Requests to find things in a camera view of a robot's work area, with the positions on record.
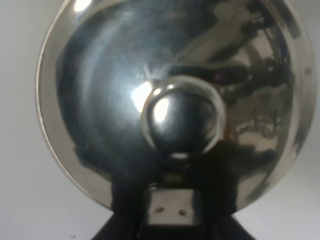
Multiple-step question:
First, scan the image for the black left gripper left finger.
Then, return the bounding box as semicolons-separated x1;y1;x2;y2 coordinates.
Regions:
91;159;161;240

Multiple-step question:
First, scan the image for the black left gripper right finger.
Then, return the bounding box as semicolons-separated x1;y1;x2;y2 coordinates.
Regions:
190;142;254;240

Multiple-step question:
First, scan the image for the stainless steel teapot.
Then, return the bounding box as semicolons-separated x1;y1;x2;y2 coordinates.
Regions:
36;0;317;210

